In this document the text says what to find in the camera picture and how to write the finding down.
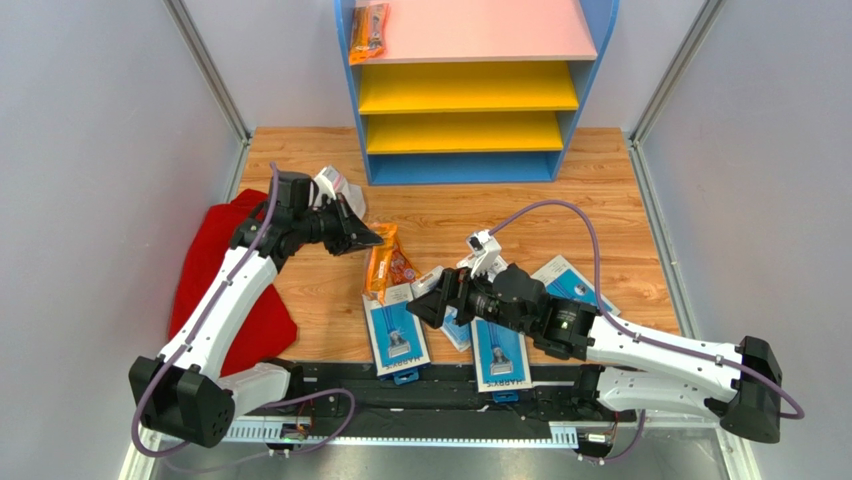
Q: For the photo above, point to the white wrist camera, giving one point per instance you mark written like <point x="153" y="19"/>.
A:
<point x="484" y="253"/>
<point x="330" y="184"/>

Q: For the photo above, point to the orange BIC razor bag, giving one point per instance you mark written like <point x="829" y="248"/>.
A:
<point x="401" y="269"/>

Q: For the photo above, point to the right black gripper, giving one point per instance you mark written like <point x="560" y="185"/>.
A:
<point x="450" y="297"/>

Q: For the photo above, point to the white mesh zip bag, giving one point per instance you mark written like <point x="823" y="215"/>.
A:
<point x="357" y="201"/>

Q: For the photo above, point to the clear blister razor pack left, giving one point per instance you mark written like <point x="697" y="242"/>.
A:
<point x="459" y="336"/>

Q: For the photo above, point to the narrow orange razor pack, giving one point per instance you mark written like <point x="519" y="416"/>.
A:
<point x="378" y="267"/>

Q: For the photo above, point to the white blue Harry's box left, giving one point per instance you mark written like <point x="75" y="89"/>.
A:
<point x="397" y="341"/>

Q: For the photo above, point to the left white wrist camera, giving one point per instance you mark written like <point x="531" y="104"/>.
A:
<point x="330" y="184"/>

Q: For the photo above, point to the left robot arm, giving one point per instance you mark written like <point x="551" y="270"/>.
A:
<point x="182" y="391"/>

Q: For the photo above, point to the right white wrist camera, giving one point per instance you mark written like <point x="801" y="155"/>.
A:
<point x="484" y="253"/>

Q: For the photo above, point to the white blue harry's box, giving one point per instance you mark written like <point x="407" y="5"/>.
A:
<point x="501" y="361"/>
<point x="397" y="341"/>

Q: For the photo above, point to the orange razor pack on shelf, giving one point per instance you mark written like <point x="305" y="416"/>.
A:
<point x="368" y="39"/>

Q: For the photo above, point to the blue razor box right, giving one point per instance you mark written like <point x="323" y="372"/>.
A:
<point x="562" y="279"/>

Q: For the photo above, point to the white blue Harry's box center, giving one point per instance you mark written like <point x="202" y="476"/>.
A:
<point x="501" y="361"/>

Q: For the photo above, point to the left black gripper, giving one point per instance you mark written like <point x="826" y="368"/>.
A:
<point x="352" y="234"/>

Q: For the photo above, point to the blue shelf unit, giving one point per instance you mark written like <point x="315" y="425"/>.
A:
<point x="473" y="91"/>

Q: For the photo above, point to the red cloth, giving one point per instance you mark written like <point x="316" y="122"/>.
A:
<point x="269" y="328"/>

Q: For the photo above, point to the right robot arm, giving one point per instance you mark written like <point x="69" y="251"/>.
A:
<point x="632" y="367"/>

